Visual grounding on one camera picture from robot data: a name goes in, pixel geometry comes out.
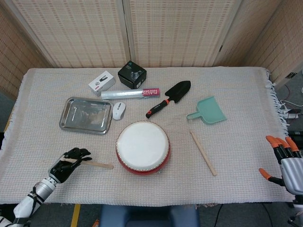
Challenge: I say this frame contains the white power strip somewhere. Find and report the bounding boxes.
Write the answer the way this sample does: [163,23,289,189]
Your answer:
[283,108,300,120]

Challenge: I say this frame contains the woven folding screen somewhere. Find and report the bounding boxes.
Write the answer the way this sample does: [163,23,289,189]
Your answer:
[0,0,303,95]

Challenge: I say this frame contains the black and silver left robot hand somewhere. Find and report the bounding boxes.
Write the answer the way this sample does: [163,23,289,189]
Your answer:
[48,148,92,184]

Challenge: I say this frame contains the beige woven tablecloth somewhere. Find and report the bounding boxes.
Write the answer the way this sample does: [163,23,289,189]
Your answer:
[0,66,299,205]

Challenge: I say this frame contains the white product box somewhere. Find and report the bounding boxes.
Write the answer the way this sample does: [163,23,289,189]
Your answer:
[88,70,116,97]

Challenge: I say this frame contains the silver right hand orange fingertips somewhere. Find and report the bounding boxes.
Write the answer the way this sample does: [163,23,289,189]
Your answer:
[258,135,303,195]

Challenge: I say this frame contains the black garden trowel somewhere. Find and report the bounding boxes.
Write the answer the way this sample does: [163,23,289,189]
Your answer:
[145,80,192,119]

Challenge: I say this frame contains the silver metal tray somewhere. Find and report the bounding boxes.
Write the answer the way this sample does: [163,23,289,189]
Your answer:
[59,96,113,135]

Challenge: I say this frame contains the white computer mouse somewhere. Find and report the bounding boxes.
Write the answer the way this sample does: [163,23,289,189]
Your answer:
[111,102,126,121]

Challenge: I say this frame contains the teal plastic dustpan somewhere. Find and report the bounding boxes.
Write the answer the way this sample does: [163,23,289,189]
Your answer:
[186,96,227,125]

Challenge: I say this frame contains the blue chair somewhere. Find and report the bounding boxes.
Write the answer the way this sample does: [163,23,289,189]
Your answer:
[98,203,201,227]

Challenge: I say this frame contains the plastic food wrap roll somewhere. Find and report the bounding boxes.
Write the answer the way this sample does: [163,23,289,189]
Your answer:
[101,87,161,101]

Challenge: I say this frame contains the black cube box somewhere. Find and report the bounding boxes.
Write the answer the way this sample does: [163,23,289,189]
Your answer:
[117,61,147,90]

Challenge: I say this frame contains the wooden drumstick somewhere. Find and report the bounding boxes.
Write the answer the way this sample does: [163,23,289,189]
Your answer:
[189,131,217,177]
[62,157,114,170]

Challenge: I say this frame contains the black arm cable with plug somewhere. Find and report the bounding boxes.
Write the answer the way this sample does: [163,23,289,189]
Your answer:
[28,185,40,219]

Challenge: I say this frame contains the red drum with white skin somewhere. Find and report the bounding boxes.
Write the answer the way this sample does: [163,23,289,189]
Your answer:
[115,120,171,176]

